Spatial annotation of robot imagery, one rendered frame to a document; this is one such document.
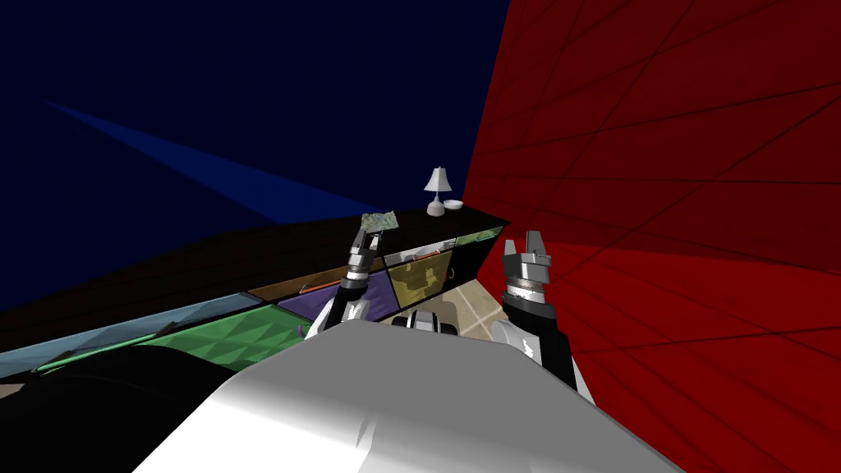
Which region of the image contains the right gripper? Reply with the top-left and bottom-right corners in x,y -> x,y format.
501,229 -> 553,288

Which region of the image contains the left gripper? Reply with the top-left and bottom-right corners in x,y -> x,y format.
347,228 -> 383,272

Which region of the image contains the green mottled flat object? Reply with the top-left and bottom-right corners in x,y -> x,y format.
361,210 -> 400,233

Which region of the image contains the grey drawer front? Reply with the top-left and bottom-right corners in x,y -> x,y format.
384,238 -> 458,269

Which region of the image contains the yellow cabinet door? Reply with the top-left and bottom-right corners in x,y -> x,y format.
385,250 -> 455,311

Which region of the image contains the white table lamp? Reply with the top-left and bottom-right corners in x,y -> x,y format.
423,166 -> 454,218

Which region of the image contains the brown drawer front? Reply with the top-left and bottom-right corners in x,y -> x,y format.
247,257 -> 387,304

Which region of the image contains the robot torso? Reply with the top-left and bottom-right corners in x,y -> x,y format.
131,309 -> 686,473

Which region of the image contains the dark cabinet with coloured fronts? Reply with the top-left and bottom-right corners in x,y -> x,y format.
0,204 -> 512,397

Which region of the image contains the green patterned cabinet front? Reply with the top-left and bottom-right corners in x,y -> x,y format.
35,302 -> 315,374

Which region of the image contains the pale blue drawer front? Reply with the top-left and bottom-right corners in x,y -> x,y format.
0,292 -> 265,380

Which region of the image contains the green bar handle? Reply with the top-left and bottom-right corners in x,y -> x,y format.
30,333 -> 162,375

